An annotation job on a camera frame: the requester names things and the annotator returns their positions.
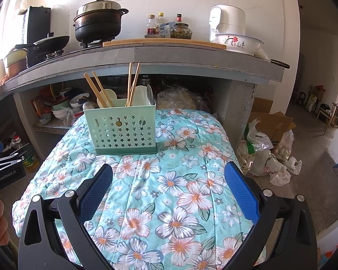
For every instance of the stainless steel utensil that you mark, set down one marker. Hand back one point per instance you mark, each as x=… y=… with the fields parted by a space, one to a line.
x=150 y=94

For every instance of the green star-cutout utensil holder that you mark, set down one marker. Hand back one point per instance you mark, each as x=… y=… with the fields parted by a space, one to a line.
x=115 y=135

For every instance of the pile of crockery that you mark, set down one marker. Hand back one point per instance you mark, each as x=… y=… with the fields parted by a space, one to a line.
x=62 y=107

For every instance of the floral enamel basin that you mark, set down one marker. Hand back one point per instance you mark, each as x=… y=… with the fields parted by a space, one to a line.
x=239 y=43

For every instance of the blue and white packet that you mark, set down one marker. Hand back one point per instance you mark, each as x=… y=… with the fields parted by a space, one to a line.
x=164 y=30

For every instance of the floral turquoise blanket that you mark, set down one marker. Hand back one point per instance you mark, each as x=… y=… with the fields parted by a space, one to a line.
x=171 y=188

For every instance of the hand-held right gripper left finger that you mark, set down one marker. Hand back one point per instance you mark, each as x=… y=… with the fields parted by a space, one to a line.
x=95 y=191

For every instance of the grey concrete counter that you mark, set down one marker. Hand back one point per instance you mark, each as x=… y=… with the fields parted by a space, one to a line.
x=186 y=54

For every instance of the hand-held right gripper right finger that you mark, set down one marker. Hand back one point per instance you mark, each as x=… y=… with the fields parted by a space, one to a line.
x=242 y=191

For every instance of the black pot with steel lid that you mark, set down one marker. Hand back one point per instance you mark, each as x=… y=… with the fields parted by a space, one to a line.
x=98 y=22

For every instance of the yellow-capped sauce bottle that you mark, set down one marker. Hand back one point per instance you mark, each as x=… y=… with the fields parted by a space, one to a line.
x=159 y=19

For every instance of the bamboo cutting board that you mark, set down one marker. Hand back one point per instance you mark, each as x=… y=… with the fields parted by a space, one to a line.
x=157 y=42

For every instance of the black box appliance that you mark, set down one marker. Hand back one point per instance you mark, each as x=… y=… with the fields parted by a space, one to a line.
x=38 y=25

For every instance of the dark sauce bottle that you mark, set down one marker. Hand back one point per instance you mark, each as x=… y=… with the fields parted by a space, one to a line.
x=150 y=28

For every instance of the cooking oil bottle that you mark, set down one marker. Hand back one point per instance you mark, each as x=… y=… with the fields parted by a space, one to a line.
x=28 y=160

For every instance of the glass pickle jar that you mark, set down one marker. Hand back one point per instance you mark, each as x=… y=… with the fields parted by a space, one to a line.
x=181 y=32

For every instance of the cardboard box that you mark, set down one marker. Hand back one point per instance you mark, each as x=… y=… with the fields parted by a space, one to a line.
x=273 y=123

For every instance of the white plastic bag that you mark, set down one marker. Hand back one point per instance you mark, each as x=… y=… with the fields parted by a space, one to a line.
x=255 y=152

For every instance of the gas stove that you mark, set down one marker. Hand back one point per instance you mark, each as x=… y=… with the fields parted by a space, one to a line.
x=73 y=50

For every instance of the cream rice paddle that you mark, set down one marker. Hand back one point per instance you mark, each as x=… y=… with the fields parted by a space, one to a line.
x=109 y=94

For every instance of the plastic bag with yellow contents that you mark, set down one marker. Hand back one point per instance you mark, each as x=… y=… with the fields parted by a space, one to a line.
x=180 y=101

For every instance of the black wok pan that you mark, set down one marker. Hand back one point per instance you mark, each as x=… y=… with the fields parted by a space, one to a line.
x=52 y=42

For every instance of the cream enamel mug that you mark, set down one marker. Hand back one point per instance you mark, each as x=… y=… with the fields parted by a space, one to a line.
x=0 y=70

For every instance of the metal spoon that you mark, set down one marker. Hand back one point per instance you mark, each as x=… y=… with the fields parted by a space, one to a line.
x=88 y=106

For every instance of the clear plastic bag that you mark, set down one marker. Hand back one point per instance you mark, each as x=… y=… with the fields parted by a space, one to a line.
x=284 y=166

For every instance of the red-capped sauce bottle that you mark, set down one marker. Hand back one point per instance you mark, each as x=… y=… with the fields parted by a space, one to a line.
x=179 y=19

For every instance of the wooden stool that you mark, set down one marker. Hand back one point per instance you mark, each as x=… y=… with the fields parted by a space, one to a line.
x=328 y=114

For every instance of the white electric kettle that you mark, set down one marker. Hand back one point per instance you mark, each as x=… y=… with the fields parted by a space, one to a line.
x=228 y=19

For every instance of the small condiment tray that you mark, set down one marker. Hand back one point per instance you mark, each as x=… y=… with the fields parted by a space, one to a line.
x=152 y=36

